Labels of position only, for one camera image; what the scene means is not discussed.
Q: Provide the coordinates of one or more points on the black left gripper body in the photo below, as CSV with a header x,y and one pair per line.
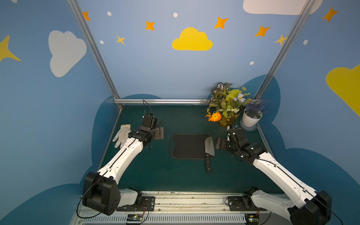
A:
x,y
157,133

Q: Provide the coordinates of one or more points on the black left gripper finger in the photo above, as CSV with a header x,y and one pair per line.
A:
x,y
159,130
159,136

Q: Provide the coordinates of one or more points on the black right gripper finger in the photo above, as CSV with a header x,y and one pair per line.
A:
x,y
220,146
220,140

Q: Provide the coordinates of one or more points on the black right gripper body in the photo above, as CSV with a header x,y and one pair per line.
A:
x,y
222,143

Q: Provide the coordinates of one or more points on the steel cleaver knife black handle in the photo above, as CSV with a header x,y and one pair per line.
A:
x,y
209,153

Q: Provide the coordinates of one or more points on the black plastic cutting board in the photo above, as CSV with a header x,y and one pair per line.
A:
x,y
187,146

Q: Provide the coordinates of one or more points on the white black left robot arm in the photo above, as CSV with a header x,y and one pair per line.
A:
x,y
101,192

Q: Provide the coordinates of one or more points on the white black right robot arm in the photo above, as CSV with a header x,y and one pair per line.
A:
x,y
303,205

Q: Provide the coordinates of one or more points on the right green circuit board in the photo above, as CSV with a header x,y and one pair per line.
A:
x,y
252,219

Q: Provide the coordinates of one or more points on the green circuit board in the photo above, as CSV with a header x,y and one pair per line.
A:
x,y
252,219
136,218

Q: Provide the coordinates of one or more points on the left green circuit board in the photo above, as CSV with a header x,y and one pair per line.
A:
x,y
136,218

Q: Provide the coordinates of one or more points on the grey plastic pot saucer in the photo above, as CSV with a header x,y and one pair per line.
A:
x,y
249,129

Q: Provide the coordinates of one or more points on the white knitted work glove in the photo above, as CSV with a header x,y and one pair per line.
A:
x,y
122,135

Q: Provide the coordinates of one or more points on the glass vase with artificial flowers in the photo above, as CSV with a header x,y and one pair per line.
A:
x,y
226,104

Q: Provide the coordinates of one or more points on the white pot with lavender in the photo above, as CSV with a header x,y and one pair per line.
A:
x,y
253,113

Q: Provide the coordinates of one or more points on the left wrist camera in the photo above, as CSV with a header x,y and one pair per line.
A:
x,y
149,122

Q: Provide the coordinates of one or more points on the rear aluminium frame bar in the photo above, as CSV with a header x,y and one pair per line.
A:
x,y
128,101

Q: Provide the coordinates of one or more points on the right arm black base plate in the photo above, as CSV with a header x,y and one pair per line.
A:
x,y
240,204

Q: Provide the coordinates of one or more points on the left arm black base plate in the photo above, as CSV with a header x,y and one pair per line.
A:
x,y
146,203

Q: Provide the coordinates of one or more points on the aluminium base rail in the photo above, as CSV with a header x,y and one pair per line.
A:
x,y
172,208

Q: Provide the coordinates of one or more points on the left aluminium frame post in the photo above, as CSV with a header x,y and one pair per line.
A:
x,y
77,12

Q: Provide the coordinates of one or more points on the aluminium frame post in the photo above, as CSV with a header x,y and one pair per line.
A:
x,y
77,12
293,33

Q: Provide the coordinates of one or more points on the right aluminium frame post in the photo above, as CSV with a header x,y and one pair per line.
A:
x,y
293,33

